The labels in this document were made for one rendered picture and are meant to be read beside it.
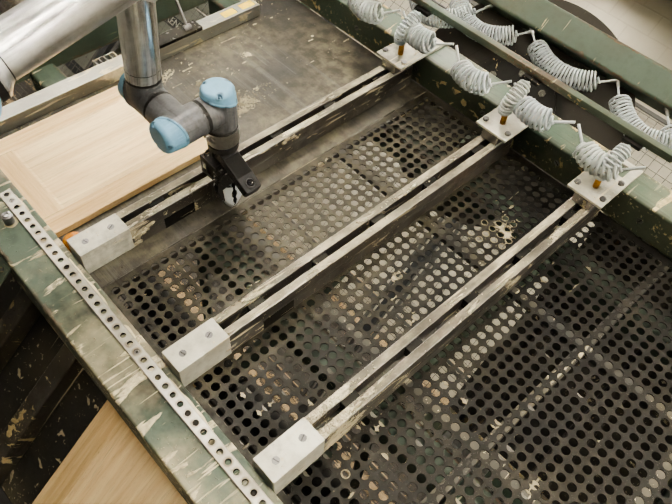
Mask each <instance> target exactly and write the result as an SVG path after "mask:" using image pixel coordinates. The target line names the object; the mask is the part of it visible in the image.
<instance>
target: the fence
mask: <svg viewBox="0 0 672 504"><path fill-rule="evenodd" d="M246 1H249V0H243V1H241V2H239V3H236V4H234V5H232V6H230V7H227V8H225V9H223V10H221V11H218V12H216V13H214V14H212V15H209V16H207V17H205V18H203V19H200V20H198V21H196V22H197V23H198V24H200V25H201V26H202V27H203V30H201V31H199V32H197V33H195V34H192V35H190V36H188V37H186V38H184V39H181V40H179V41H177V42H175V43H172V44H170V45H168V46H166V47H164V48H161V49H160V60H161V61H162V60H164V59H166V58H168V57H170V56H173V55H175V54H177V53H179V52H181V51H184V50H186V49H188V48H190V47H192V46H194V45H197V44H199V43H201V42H203V41H205V40H207V39H210V38H212V37H214V36H216V35H218V34H220V33H223V32H225V31H227V30H229V29H231V28H233V27H236V26H238V25H240V24H242V23H244V22H246V21H249V20H251V19H253V18H255V17H257V16H259V15H260V4H258V3H257V2H256V1H254V0H250V1H252V2H253V3H254V4H255V5H252V6H250V7H248V8H246V9H244V10H243V9H241V8H240V7H239V6H238V5H240V4H242V3H244V2H246ZM231 8H233V9H234V10H236V11H237V13H235V14H232V15H230V16H228V17H226V18H225V17H223V16H222V15H221V14H220V13H222V12H224V11H226V10H228V9H231ZM123 73H124V68H123V61H122V54H121V55H119V56H117V57H114V58H112V59H110V60H108V61H105V62H103V63H101V64H99V65H96V66H94V67H92V68H90V69H87V70H85V71H83V72H80V73H78V74H76V75H74V76H71V77H69V78H67V79H65V80H62V81H60V82H58V83H56V84H53V85H51V86H49V87H47V88H44V89H42V90H40V91H38V92H35V93H33V94H31V95H28V96H26V97H24V98H22V99H19V100H17V101H15V102H13V103H10V104H8V105H6V106H4V107H2V113H1V117H0V135H1V134H3V133H6V132H8V131H10V130H12V129H14V128H16V127H19V126H21V125H23V124H25V123H27V122H29V121H32V120H34V119H36V118H38V117H40V116H42V115H45V114H47V113H49V112H51V111H53V110H55V109H58V108H60V107H62V106H64V105H66V104H68V103H71V102H73V101H75V100H77V99H79V98H81V97H84V96H86V95H88V94H90V93H92V92H95V91H97V90H99V89H101V88H103V87H105V86H108V85H110V84H112V83H114V82H116V81H118V80H119V79H120V77H121V75H122V74H123Z"/></svg>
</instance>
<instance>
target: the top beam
mask: <svg viewBox="0 0 672 504"><path fill-rule="evenodd" d="M299 1H301V2H302V3H304V4H305V5H306V6H308V7H309V8H311V9H312V10H314V11H315V12H317V13H318V14H319V15H321V16H322V17H324V18H325V19H327V20H328V21H330V22H331V23H332V24H334V25H335V26H337V27H338V28H340V29H341V30H342V31H344V32H345V33H347V34H348V35H350V36H351V37H353V38H354V39H355V40H357V41H358V42H360V43H361V44H363V45H364V46H366V47H367V48H368V49H370V50H371V51H373V52H374V53H376V52H377V51H379V50H381V49H383V48H384V47H386V46H388V45H390V44H392V43H394V34H395V32H396V29H398V26H401V25H400V23H402V20H404V17H403V16H401V15H400V14H398V13H397V12H396V13H390V14H385V15H384V17H383V20H382V21H381V22H379V23H378V24H377V25H373V24H369V23H366V22H364V21H362V20H360V19H359V18H357V17H356V16H355V15H354V14H353V13H352V11H351V10H350V8H349V6H348V0H299ZM402 24H403V23H402ZM459 58H460V61H461V60H468V61H470V62H471V63H472V64H473V65H474V67H475V68H477V69H479V70H480V71H484V72H488V71H486V70H485V69H483V68H482V67H480V66H479V65H477V64H476V63H474V62H472V61H471V60H469V59H468V58H466V57H465V56H463V55H462V54H460V53H459ZM456 62H457V57H456V51H455V50H454V49H452V48H451V47H449V46H448V45H445V46H443V47H442V48H440V49H439V50H437V51H435V52H433V53H432V54H430V55H428V56H426V57H424V58H423V59H421V60H419V61H417V62H416V63H414V64H412V65H413V69H412V76H411V78H412V79H413V80H414V81H416V82H417V83H419V84H420V85H422V86H423V87H425V88H426V89H427V90H429V91H430V92H432V93H433V94H435V95H436V96H437V97H439V98H440V99H442V100H443V101H445V102H446V103H448V104H449V105H450V106H452V107H453V108H455V109H456V110H458V111H459V112H461V113H462V114H463V115H465V116H466V117H468V118H469V119H471V120H472V121H473V122H475V123H476V121H477V120H479V119H480V118H482V117H483V116H485V115H486V114H488V113H489V112H491V111H492V110H494V109H495V108H497V107H498V106H499V105H500V102H501V101H502V99H503V98H504V96H505V95H506V93H509V90H511V88H512V87H511V86H510V85H508V84H500V85H494V86H492V87H490V90H489V92H488V93H487V94H484V95H483V96H479V95H474V94H473V93H469V92H468V91H464V89H463V88H460V87H459V85H458V84H456V82H455V81H454V80H453V78H452V76H451V75H450V69H451V68H452V66H453V65H454V64H455V63H456ZM488 73H489V72H488ZM489 78H490V79H491V83H495V82H501V81H502V80H500V79H499V78H497V77H496V76H494V75H493V74H491V73H489ZM509 94H510V93H509ZM506 96H507V95H506ZM476 124H477V123H476ZM579 144H581V143H580V138H579V132H578V129H576V128H574V127H573V126H571V125H570V124H553V125H551V127H550V129H549V130H548V131H545V130H544V131H543V132H539V131H538V130H534V129H533V128H529V127H527V128H526V129H524V130H523V131H521V132H520V133H519V134H517V135H516V136H514V137H513V140H512V143H511V146H510V147H511V148H512V149H514V150H515V151H517V152H518V153H520V154H521V155H522V156H524V157H525V158H527V159H528V160H530V161H531V162H532V163H534V164H535V165H537V166H538V167H540V168H541V169H543V170H544V171H545V172H547V173H548V174H550V175H551V176H553V177H554V178H556V179H557V180H558V181H560V182H561V183H563V184H564V185H566V186H567V184H569V183H570V182H571V181H572V180H573V179H575V178H576V177H577V176H578V175H580V174H581V173H582V172H583V171H584V169H583V168H581V167H580V166H579V163H576V159H575V158H573V152H574V151H575V150H576V147H577V146H578V145H579ZM600 210H602V211H603V212H604V213H606V214H607V215H609V216H610V217H612V218H613V219H615V220H616V221H617V222H619V223H620V224H622V225H623V226H625V227H626V228H628V229H629V230H630V231H632V232H633V233H635V234H636V235H638V236H639V237H640V238H642V239H643V240H645V241H646V242H648V243H649V244H651V245H652V246H653V247H655V248H656V249H658V250H659V251H661V252H662V253H663V254H665V255H666V256H668V257H669V258H671V259H672V190H670V189H669V188H667V187H666V186H664V185H663V184H661V183H659V182H658V181H656V180H655V179H653V178H652V177H650V176H649V175H647V174H646V173H644V172H643V173H642V174H641V175H640V176H639V177H638V178H636V179H635V180H634V181H633V182H632V183H631V184H629V185H628V186H627V187H626V188H625V189H624V190H622V191H621V192H620V193H619V194H618V195H617V196H615V197H614V198H613V199H612V200H611V201H610V202H609V203H607V204H606V205H605V206H604V207H603V208H602V209H600Z"/></svg>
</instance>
